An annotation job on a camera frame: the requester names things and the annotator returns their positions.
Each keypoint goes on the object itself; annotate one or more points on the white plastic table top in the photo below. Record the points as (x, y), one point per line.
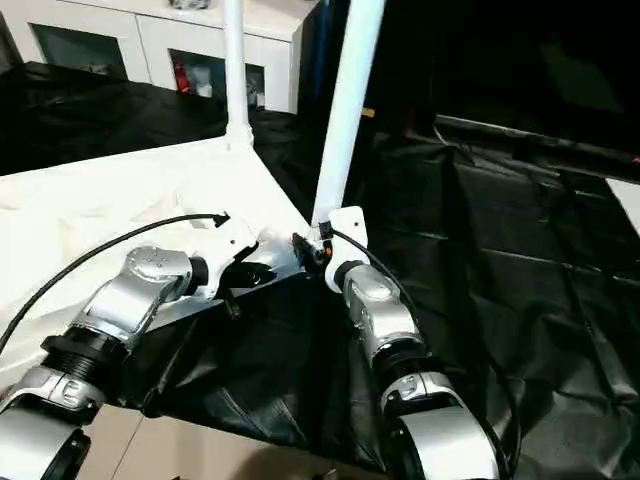
(125, 200)

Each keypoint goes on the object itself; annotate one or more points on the white plastic table leg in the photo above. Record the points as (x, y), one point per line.
(347, 100)
(236, 65)

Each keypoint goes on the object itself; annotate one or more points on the small yellow label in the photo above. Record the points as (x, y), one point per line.
(369, 112)

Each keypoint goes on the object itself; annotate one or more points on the black mat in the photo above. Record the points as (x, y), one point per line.
(500, 300)

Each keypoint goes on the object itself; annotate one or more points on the black panel with blue edge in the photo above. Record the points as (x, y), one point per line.
(320, 50)

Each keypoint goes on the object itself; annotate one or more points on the black flat screen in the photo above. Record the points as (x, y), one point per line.
(540, 137)

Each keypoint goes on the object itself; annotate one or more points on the black and white bundle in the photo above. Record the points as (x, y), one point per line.
(189, 4)

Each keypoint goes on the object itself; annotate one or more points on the white glass-door cabinet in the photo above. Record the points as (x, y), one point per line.
(125, 30)

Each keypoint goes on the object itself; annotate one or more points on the white flat board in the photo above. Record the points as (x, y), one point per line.
(627, 197)

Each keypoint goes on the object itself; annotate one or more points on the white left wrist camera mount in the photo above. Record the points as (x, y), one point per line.
(232, 250)

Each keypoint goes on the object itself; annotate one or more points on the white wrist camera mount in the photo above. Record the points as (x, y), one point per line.
(350, 230)
(232, 250)

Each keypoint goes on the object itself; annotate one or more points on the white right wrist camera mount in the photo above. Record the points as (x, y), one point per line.
(350, 230)

